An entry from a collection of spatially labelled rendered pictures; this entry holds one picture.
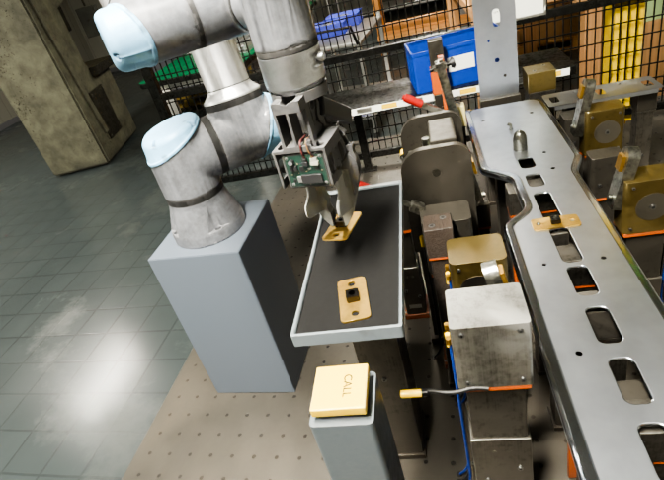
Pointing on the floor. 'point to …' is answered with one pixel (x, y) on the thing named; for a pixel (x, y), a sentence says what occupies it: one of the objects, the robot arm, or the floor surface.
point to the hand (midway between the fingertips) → (339, 214)
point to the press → (58, 79)
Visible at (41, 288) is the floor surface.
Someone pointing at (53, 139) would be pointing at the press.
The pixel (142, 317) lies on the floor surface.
